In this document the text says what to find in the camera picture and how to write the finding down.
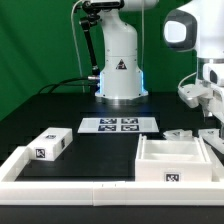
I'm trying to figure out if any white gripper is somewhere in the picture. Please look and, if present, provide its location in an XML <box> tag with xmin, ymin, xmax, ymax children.
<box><xmin>196</xmin><ymin>59</ymin><xmax>224</xmax><ymax>128</ymax></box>

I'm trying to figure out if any black cable bundle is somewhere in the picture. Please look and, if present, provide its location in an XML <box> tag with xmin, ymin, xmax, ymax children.
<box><xmin>37</xmin><ymin>77</ymin><xmax>101</xmax><ymax>95</ymax></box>

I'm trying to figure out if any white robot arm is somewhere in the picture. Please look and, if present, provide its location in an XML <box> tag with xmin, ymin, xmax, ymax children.
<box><xmin>96</xmin><ymin>0</ymin><xmax>224</xmax><ymax>123</ymax></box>

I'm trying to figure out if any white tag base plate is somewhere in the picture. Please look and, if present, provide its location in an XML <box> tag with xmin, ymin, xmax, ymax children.
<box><xmin>78</xmin><ymin>117</ymin><xmax>159</xmax><ymax>133</ymax></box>

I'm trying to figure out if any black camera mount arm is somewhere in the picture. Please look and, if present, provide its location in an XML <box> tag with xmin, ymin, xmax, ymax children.
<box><xmin>73</xmin><ymin>0</ymin><xmax>100</xmax><ymax>75</ymax></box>

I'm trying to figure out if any white cabinet door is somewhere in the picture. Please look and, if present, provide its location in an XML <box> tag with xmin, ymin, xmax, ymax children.
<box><xmin>198</xmin><ymin>129</ymin><xmax>224</xmax><ymax>154</ymax></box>
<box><xmin>163</xmin><ymin>129</ymin><xmax>193</xmax><ymax>141</ymax></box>

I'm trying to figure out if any white cabinet top block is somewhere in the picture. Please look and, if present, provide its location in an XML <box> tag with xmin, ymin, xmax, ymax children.
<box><xmin>27</xmin><ymin>127</ymin><xmax>73</xmax><ymax>161</ymax></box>

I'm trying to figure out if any white U-shaped fence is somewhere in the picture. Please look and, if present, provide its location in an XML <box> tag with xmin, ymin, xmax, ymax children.
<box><xmin>0</xmin><ymin>146</ymin><xmax>224</xmax><ymax>206</ymax></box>

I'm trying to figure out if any grey thin cable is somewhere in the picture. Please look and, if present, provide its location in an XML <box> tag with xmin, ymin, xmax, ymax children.
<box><xmin>70</xmin><ymin>0</ymin><xmax>86</xmax><ymax>94</ymax></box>

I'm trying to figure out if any white cabinet body box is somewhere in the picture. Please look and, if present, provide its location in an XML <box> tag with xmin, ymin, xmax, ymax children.
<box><xmin>135</xmin><ymin>135</ymin><xmax>212</xmax><ymax>182</ymax></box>

